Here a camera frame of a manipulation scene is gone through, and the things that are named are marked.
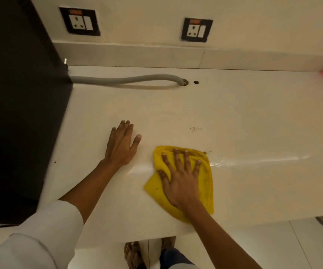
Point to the person's right hand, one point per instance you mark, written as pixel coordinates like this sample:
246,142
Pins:
181,187

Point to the person's left hand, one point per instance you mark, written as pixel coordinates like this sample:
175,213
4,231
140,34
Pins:
119,149

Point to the person's left thumb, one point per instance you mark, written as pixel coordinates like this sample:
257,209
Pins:
136,142

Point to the person's right thumb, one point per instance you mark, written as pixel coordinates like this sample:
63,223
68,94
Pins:
163,180

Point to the person's left little finger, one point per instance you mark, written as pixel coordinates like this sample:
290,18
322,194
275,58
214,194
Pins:
113,133

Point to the person's right middle finger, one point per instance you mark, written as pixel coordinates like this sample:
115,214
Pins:
178,161

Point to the person's left middle finger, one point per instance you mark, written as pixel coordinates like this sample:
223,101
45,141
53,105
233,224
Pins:
125,128

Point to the person's right little finger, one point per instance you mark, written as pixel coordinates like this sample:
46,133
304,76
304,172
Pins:
197,169

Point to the yellow cleaning cloth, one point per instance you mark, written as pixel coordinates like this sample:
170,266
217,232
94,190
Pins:
203,182

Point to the person's right forearm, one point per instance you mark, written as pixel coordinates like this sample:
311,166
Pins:
217,238

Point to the person's left forearm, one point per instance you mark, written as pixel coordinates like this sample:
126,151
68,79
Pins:
90,184

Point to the person's right foot in sandal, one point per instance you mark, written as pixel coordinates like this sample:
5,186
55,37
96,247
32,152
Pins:
168,243

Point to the person's foot in sandal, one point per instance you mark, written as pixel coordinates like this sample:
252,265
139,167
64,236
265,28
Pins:
133,254
168,243

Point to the blue jeans leg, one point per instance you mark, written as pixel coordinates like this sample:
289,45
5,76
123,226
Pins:
174,259

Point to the person's left foot in sandal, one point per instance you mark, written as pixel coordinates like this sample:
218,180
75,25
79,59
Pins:
133,254

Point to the black appliance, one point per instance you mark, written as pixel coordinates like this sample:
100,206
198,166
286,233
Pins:
13,114

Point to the white shirt sleeve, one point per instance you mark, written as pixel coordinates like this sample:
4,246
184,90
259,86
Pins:
38,238

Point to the black framed wall socket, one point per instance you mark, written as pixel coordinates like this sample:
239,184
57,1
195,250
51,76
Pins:
197,30
79,21

